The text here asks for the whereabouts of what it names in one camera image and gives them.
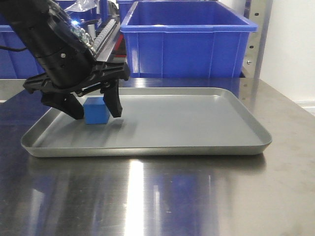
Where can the blue cube block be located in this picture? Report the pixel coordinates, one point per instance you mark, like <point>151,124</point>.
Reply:
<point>95,111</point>

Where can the steel shelf upright post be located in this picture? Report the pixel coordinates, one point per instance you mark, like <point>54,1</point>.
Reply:
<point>258,11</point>

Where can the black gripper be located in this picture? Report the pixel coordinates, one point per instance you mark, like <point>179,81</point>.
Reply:
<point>71,67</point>

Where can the blue plastic bin right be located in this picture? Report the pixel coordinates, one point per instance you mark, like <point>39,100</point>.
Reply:
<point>185,39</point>

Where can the grey metal tray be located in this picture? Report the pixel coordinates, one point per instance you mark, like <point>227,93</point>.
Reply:
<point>155,121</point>

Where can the blue plastic bin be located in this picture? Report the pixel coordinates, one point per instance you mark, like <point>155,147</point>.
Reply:
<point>15,65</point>
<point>185,39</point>

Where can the clear plastic sheet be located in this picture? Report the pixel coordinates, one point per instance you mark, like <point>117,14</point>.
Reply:
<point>82,6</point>

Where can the blue plastic bin left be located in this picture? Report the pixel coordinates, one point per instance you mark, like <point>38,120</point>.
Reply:
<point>15,65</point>

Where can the white roller conveyor rail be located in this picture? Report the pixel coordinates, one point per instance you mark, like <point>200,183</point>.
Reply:
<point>102,43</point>

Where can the blue rear left bin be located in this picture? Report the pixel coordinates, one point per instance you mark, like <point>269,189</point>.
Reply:
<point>103,9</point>

